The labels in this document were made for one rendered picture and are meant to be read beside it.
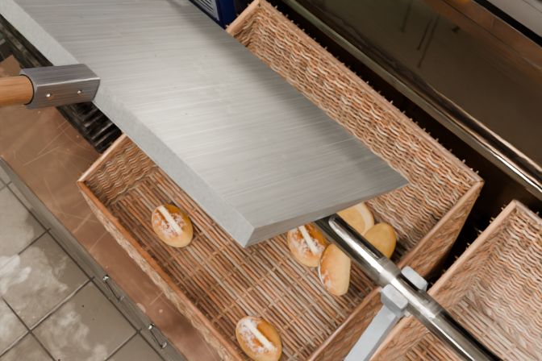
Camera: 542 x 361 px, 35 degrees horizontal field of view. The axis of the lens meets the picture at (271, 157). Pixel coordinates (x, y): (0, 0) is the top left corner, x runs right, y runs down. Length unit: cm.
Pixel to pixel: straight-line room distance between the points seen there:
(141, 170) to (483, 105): 71
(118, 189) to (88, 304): 66
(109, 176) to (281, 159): 66
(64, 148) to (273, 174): 88
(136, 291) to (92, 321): 65
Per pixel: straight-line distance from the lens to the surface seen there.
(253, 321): 155
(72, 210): 178
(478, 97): 134
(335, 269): 156
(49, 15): 117
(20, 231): 248
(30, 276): 241
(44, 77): 96
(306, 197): 103
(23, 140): 189
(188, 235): 165
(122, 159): 166
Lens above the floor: 210
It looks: 60 degrees down
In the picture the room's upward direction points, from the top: 9 degrees counter-clockwise
